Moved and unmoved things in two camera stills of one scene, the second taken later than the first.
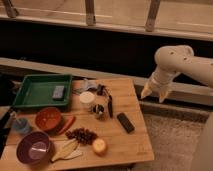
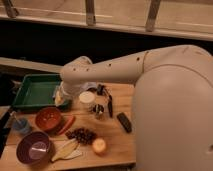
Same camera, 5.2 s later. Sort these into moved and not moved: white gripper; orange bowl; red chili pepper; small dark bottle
Moved: white gripper
Not moved: red chili pepper; small dark bottle; orange bowl
